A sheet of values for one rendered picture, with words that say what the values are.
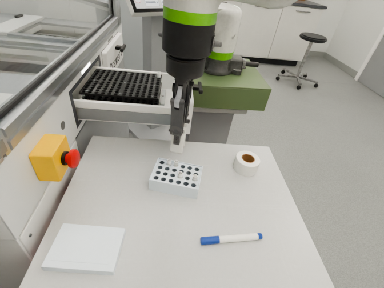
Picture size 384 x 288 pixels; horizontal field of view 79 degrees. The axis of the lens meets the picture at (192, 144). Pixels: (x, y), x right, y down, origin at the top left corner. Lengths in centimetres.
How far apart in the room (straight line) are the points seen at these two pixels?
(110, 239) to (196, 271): 18
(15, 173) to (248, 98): 79
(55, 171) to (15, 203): 8
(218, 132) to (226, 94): 25
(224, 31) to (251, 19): 293
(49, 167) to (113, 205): 16
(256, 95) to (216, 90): 16
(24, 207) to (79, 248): 13
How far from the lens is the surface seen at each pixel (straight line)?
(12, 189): 51
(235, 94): 95
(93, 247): 52
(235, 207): 61
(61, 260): 53
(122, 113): 69
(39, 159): 52
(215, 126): 111
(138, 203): 59
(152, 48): 174
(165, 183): 58
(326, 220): 182
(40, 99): 56
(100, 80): 80
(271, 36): 406
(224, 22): 96
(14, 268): 67
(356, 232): 188
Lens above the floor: 123
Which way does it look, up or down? 38 degrees down
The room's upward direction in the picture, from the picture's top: 8 degrees clockwise
